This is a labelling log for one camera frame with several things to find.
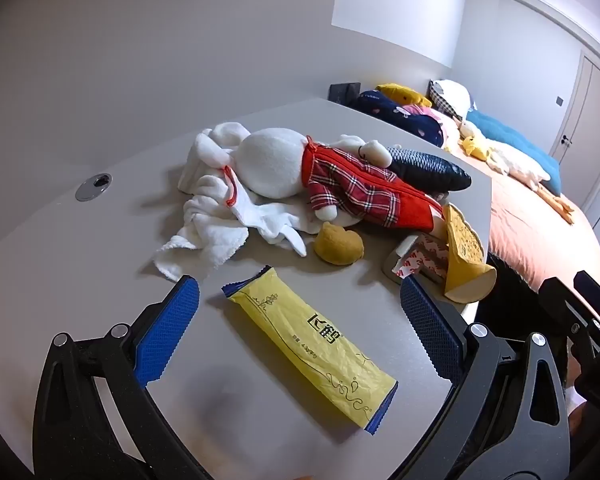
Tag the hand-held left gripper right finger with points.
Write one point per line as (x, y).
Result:
(430, 327)

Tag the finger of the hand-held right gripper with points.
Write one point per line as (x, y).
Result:
(597, 287)
(570, 305)

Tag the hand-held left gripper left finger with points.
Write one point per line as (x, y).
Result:
(172, 325)

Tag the white towel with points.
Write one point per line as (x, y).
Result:
(205, 240)

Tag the yellow snack packet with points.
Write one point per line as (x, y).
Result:
(305, 335)

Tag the white knit glove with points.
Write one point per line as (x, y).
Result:
(275, 222)

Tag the red white patterned packet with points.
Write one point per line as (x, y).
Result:
(427, 257)

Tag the yellow cheese wedge plush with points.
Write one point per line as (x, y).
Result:
(462, 265)

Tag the bed with orange sheet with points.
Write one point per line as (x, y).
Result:
(535, 230)

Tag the small yellow-brown plush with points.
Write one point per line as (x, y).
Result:
(337, 245)

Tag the white goose plush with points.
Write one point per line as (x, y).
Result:
(515, 164)

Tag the white door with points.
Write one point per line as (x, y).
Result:
(595, 135)

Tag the dark fish plush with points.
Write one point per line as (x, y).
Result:
(430, 170)

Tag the white rabbit plush plaid clothes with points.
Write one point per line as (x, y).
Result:
(350, 182)

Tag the blue cushion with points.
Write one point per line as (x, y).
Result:
(520, 140)

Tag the small yellow duck plush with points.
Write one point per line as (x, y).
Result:
(472, 147)

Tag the navy patterned pillow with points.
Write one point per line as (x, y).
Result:
(400, 117)

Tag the checkered white pillow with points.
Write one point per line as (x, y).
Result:
(452, 97)

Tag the yellow plush toy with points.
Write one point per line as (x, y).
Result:
(402, 94)

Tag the black wall box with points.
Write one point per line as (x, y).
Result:
(345, 94)

